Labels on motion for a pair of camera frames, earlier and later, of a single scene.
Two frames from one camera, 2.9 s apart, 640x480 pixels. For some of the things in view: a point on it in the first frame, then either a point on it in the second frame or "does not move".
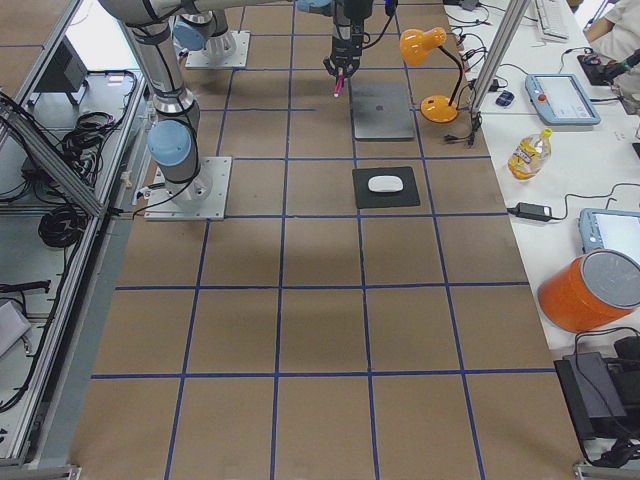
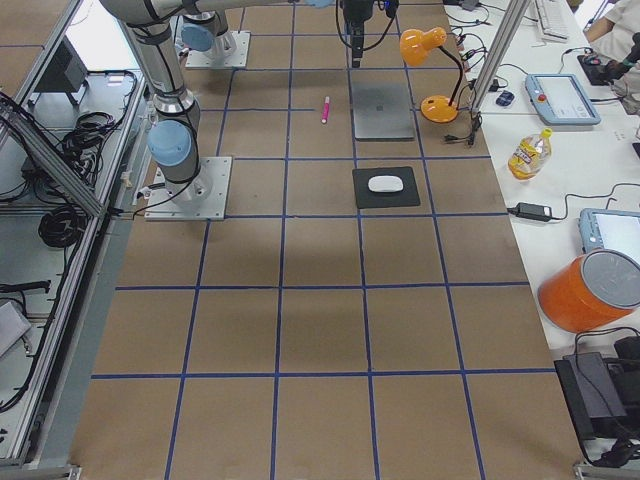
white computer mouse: [385, 183] does not move
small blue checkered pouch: [505, 99] does not move
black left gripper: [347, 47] → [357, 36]
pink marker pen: [339, 81] → [325, 110]
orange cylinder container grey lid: [592, 288] does not move
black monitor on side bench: [66, 73] does not move
